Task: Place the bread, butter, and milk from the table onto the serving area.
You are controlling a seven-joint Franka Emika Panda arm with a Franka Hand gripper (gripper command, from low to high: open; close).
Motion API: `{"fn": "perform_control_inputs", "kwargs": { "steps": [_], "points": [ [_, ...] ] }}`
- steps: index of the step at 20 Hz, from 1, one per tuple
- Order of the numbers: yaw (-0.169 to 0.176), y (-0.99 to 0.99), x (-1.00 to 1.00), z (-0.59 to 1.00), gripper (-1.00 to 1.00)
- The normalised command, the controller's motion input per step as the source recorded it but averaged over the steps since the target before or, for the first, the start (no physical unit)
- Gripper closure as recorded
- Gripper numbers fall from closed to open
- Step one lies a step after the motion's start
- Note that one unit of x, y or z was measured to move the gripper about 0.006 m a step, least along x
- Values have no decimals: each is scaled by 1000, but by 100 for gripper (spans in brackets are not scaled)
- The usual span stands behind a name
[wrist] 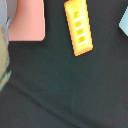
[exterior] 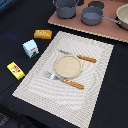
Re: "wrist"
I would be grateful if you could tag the blurred grey-green gripper finger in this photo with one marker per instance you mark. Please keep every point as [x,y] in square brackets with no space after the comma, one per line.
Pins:
[4,60]

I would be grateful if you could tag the orange bread loaf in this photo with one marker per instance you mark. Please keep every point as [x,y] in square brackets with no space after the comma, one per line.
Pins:
[79,27]

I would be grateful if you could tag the light blue milk carton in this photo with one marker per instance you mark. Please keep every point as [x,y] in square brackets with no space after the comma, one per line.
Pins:
[123,24]

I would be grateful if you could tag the pink serving board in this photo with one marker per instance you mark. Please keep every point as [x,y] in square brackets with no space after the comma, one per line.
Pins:
[29,21]

